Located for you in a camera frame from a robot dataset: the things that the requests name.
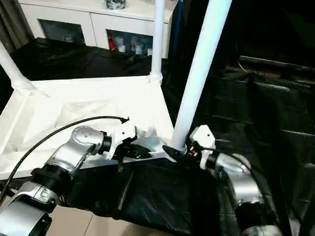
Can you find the white plastic table top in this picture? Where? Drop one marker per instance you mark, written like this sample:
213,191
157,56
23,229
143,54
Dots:
73,93

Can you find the blue upright panel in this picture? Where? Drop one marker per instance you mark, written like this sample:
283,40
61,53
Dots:
177,29

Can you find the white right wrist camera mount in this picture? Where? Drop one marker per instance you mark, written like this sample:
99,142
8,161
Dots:
203,135

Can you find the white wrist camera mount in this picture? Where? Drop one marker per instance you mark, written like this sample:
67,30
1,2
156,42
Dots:
203,135
120,135

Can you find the black long bar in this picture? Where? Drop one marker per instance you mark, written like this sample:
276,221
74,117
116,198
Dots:
278,62

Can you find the black plastic mat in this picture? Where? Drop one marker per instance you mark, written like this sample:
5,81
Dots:
160,196

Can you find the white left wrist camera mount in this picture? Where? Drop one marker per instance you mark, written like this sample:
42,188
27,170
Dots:
120,135

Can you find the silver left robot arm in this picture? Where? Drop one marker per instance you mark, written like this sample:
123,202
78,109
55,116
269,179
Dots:
71,147

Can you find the grey curtain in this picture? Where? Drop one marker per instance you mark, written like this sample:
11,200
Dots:
12,24

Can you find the white cabinet with glass doors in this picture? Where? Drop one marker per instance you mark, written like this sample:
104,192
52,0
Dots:
73,17

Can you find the dark crumpled bag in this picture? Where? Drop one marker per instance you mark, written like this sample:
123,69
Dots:
115,3

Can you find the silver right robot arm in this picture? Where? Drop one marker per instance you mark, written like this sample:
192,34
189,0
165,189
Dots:
246,186

